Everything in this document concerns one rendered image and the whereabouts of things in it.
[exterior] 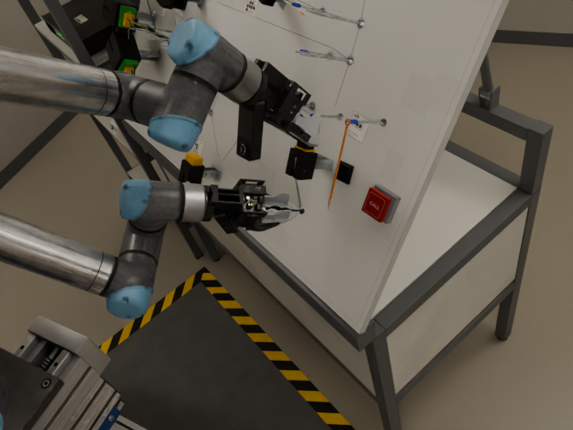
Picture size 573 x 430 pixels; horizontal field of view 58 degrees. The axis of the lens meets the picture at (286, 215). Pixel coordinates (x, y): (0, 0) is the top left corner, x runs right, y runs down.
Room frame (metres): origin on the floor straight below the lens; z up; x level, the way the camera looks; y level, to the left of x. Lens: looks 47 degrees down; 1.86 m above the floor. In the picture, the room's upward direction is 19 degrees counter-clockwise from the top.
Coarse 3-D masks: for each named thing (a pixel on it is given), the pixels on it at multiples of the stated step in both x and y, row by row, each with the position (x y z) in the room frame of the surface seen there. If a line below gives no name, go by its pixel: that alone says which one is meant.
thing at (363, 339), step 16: (128, 128) 1.55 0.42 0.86; (144, 144) 1.44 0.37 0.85; (160, 160) 1.34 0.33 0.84; (176, 176) 1.26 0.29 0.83; (240, 240) 0.94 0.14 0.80; (256, 240) 0.87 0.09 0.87; (272, 256) 0.80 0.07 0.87; (288, 272) 0.74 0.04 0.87; (304, 288) 0.68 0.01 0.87; (320, 304) 0.63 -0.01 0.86; (336, 320) 0.58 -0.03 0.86; (352, 336) 0.53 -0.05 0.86; (368, 336) 0.54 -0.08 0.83
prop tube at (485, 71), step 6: (486, 54) 0.90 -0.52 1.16; (486, 60) 0.91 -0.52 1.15; (486, 66) 0.91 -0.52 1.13; (480, 72) 0.92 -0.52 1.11; (486, 72) 0.91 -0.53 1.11; (486, 78) 0.91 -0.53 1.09; (486, 84) 0.92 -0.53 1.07; (492, 84) 0.92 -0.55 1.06; (486, 90) 0.92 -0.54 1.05; (492, 90) 0.92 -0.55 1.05; (486, 96) 0.92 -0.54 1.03
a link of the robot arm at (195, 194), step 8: (184, 184) 0.75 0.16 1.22; (192, 184) 0.76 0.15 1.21; (200, 184) 0.76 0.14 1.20; (192, 192) 0.73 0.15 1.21; (200, 192) 0.73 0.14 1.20; (192, 200) 0.72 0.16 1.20; (200, 200) 0.72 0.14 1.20; (208, 200) 0.73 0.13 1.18; (184, 208) 0.76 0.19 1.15; (192, 208) 0.71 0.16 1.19; (200, 208) 0.71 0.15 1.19; (184, 216) 0.71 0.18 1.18; (192, 216) 0.71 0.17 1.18; (200, 216) 0.71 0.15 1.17
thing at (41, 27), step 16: (48, 0) 1.64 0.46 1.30; (32, 16) 2.14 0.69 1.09; (64, 16) 1.64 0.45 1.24; (48, 32) 2.02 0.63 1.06; (64, 32) 1.63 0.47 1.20; (48, 48) 2.14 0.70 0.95; (64, 48) 1.84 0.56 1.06; (80, 48) 1.64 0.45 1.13; (96, 64) 1.69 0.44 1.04; (112, 144) 2.14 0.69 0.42; (128, 144) 1.75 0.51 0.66; (144, 160) 1.64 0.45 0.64; (128, 176) 2.15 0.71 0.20; (144, 176) 2.06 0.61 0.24; (160, 176) 2.02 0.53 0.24; (176, 224) 1.66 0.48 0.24; (192, 240) 1.64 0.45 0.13
